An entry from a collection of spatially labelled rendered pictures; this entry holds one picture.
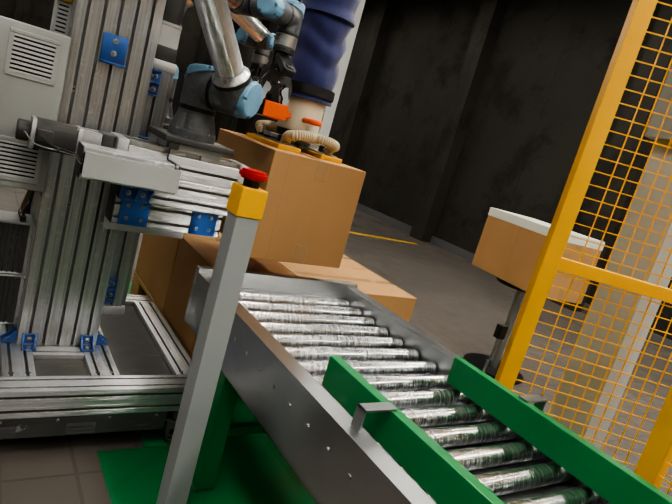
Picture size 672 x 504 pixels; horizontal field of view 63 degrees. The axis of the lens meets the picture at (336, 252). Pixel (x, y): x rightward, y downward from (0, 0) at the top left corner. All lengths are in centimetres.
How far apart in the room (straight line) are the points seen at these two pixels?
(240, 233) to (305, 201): 77
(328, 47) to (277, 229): 73
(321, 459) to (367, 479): 16
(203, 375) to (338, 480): 44
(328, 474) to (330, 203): 114
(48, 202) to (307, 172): 86
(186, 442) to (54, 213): 88
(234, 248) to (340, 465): 54
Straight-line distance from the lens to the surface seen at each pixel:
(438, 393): 167
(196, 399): 146
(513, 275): 351
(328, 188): 208
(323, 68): 223
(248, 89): 171
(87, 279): 206
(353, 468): 118
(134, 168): 166
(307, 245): 210
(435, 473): 116
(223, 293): 135
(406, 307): 266
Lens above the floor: 116
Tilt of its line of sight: 11 degrees down
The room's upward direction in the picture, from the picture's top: 16 degrees clockwise
